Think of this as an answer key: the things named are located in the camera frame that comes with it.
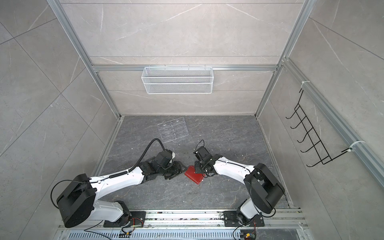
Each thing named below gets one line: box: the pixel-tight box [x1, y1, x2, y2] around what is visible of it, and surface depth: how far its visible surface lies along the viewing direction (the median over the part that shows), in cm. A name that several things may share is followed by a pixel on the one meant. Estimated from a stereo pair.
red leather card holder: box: [184, 165, 206, 185], surface depth 87 cm
